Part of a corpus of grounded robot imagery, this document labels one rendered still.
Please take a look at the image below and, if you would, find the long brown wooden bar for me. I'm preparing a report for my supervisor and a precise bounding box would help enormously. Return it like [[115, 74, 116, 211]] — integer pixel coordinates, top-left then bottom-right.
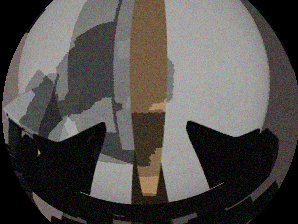
[[129, 0, 168, 196]]

